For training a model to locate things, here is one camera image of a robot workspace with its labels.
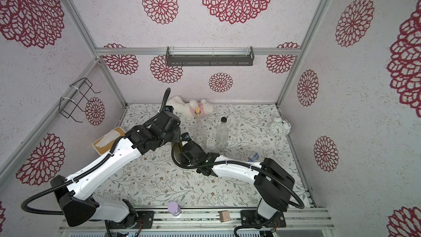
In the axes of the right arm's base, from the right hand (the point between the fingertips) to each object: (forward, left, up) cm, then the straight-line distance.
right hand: (179, 151), depth 81 cm
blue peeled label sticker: (+5, -41, -15) cm, 45 cm away
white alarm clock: (+20, -56, -6) cm, 59 cm away
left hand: (+4, 0, +11) cm, 12 cm away
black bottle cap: (+11, -22, +12) cm, 27 cm away
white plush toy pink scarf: (+33, 0, -4) cm, 33 cm away
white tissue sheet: (+11, +45, -6) cm, 46 cm away
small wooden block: (-25, -22, -12) cm, 36 cm away
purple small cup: (-25, -1, -5) cm, 25 cm away
